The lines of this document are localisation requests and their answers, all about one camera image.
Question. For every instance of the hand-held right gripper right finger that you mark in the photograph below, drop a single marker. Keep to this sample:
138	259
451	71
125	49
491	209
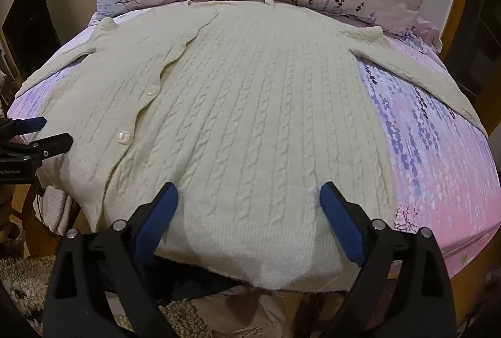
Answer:
344	222

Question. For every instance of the white knitted blanket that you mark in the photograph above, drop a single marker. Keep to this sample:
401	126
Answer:
54	208

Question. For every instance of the shaggy beige rug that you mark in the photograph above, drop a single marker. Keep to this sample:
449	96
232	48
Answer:
23	277

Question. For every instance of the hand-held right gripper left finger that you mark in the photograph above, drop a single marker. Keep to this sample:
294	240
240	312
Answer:
158	218

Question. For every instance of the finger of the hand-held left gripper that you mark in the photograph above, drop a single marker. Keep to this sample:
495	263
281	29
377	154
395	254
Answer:
33	123
53	145

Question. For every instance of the pink floral bed sheet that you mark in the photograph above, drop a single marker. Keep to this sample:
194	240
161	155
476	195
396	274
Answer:
430	150

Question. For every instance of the cream textured blanket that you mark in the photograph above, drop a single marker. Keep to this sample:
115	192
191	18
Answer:
254	107

